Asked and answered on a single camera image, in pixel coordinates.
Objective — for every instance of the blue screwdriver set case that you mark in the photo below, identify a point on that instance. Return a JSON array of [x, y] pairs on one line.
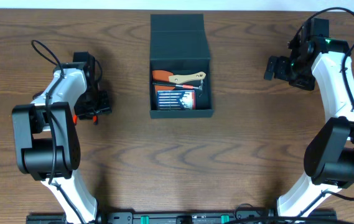
[[176, 100]]

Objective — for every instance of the red handled pliers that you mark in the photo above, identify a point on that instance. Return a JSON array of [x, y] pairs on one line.
[[93, 119]]

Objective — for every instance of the orange scraper wooden handle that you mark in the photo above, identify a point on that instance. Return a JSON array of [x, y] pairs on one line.
[[190, 79]]

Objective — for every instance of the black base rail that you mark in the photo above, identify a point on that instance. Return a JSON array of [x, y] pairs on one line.
[[173, 218]]

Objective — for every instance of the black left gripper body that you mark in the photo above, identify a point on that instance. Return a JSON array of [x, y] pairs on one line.
[[95, 109]]

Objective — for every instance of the dark green open box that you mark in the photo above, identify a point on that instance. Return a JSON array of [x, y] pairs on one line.
[[179, 45]]

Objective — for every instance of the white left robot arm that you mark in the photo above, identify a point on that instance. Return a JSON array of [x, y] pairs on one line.
[[46, 141]]

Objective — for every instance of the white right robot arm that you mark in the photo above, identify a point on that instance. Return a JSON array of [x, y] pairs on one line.
[[329, 158]]

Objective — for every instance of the black yellow screwdriver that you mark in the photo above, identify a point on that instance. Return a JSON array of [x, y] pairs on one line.
[[37, 95]]

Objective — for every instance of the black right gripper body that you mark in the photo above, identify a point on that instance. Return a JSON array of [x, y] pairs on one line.
[[298, 73]]

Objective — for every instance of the small claw hammer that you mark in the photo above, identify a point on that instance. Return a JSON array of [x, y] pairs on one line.
[[167, 86]]

